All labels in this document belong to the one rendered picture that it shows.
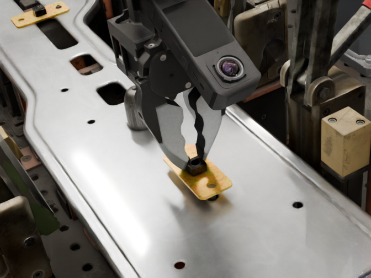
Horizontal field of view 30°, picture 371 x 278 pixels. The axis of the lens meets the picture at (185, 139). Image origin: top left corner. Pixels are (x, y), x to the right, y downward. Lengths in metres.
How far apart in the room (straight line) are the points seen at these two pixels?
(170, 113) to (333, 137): 0.16
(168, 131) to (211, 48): 0.11
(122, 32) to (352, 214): 0.27
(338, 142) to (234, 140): 0.14
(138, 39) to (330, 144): 0.21
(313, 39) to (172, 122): 0.16
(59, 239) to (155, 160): 0.41
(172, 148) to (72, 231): 0.49
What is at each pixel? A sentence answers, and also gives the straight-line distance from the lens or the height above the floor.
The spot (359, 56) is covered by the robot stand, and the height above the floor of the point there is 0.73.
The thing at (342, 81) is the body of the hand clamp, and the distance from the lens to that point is 0.75.
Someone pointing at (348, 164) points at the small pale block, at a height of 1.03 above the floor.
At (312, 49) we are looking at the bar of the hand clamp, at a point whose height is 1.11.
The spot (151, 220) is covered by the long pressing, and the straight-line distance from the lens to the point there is 0.67.
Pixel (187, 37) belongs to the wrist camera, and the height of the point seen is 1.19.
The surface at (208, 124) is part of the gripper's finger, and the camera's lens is 0.67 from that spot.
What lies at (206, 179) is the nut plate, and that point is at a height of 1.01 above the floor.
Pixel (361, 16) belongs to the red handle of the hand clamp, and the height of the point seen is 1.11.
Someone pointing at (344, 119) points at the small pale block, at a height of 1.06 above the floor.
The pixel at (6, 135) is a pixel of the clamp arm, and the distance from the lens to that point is 0.64.
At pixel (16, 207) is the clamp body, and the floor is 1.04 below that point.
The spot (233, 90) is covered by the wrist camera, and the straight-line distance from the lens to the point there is 0.55.
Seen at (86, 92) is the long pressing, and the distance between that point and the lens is 0.87.
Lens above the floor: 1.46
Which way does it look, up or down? 38 degrees down
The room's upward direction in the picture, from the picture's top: 8 degrees counter-clockwise
